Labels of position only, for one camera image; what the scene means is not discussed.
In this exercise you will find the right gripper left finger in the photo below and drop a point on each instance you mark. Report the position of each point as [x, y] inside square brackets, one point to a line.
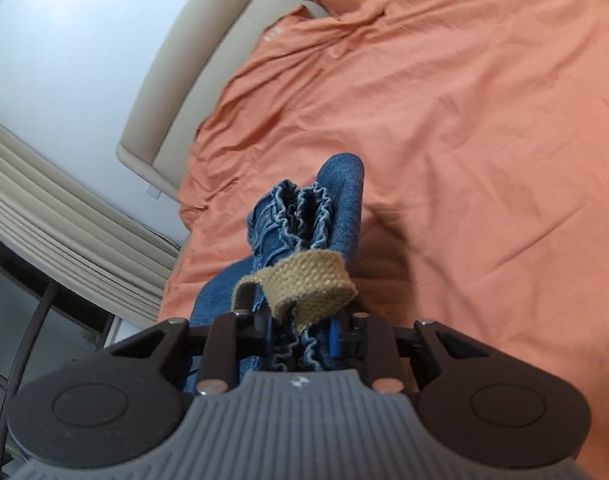
[229, 340]

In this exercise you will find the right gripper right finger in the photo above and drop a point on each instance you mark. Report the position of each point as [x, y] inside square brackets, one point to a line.
[368, 340]

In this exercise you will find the tan woven belt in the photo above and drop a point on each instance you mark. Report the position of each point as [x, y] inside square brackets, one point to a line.
[313, 283]

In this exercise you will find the blue denim jeans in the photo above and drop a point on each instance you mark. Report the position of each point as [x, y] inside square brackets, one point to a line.
[302, 242]

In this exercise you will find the beige pleated curtain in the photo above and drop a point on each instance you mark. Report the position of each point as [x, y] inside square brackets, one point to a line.
[73, 236]

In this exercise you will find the dark framed window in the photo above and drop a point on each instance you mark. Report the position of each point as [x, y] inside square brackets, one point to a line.
[43, 326]

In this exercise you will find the orange duvet cover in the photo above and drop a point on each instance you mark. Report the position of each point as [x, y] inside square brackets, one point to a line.
[483, 127]

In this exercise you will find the beige upholstered headboard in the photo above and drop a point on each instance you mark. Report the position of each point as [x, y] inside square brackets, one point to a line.
[207, 42]

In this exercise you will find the white wall socket left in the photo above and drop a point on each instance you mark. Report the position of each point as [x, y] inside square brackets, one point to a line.
[153, 192]

